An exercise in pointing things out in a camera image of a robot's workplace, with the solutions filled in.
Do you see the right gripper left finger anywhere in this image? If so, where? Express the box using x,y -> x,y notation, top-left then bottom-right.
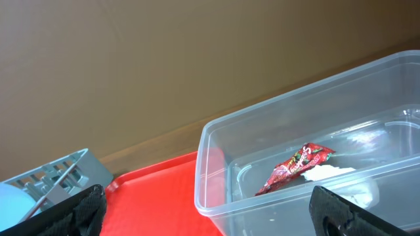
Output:
1,184 -> 107,236

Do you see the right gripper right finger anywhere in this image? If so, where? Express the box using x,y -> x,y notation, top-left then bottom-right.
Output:
309,186 -> 412,236

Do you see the white napkin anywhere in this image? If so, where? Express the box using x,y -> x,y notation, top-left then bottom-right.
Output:
301,165 -> 380,210

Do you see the red snack wrapper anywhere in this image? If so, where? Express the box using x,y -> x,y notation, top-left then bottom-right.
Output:
255,143 -> 335,196

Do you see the light blue plate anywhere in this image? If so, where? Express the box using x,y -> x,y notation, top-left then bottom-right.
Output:
0,183 -> 36,231

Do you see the grey plastic dishwasher rack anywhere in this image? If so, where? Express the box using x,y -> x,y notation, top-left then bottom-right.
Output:
3,148 -> 114,223

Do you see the red plastic serving tray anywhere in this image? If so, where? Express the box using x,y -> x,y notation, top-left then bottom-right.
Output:
100,152 -> 221,236

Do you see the clear plastic storage bin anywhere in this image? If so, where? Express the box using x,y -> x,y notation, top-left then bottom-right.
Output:
194,50 -> 419,235

